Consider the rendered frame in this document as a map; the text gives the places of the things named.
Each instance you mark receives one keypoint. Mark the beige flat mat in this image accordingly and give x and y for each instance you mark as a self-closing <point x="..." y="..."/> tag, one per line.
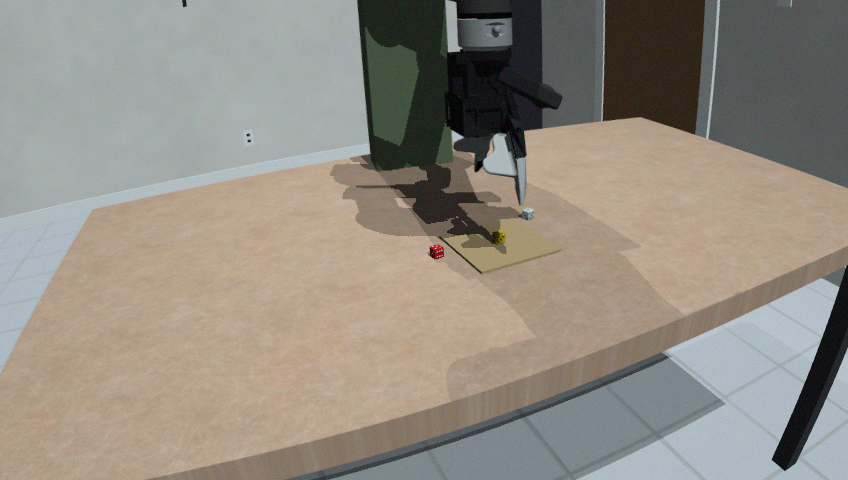
<point x="475" y="245"/>

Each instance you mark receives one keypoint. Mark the red die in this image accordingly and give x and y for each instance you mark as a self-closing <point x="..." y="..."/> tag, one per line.
<point x="436" y="251"/>

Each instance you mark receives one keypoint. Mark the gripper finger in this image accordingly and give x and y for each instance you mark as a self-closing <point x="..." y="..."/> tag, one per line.
<point x="479" y="146"/>
<point x="509" y="154"/>

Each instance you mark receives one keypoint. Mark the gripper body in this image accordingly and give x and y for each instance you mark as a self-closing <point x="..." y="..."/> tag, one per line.
<point x="488" y="99"/>

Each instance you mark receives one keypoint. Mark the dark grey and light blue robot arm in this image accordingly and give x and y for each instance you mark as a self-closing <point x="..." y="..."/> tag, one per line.
<point x="475" y="33"/>

